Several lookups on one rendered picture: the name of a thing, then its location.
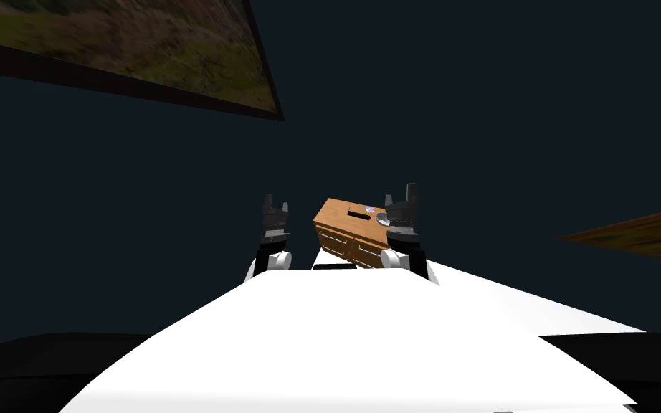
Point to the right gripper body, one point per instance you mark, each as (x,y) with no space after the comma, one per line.
(404,214)

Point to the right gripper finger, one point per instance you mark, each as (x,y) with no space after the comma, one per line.
(412,194)
(389,201)

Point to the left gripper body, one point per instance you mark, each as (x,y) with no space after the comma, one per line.
(275,221)

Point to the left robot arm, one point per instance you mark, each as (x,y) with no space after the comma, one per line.
(265,259)

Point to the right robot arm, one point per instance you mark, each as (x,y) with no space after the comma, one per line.
(413,257)

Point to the wooden drawer cabinet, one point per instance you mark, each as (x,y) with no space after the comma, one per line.
(336,221)

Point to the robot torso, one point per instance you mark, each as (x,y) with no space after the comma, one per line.
(342,344)

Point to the dark framed landscape picture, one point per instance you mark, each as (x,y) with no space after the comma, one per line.
(112,40)

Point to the brown green flat panel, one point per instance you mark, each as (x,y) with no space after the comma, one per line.
(651,235)

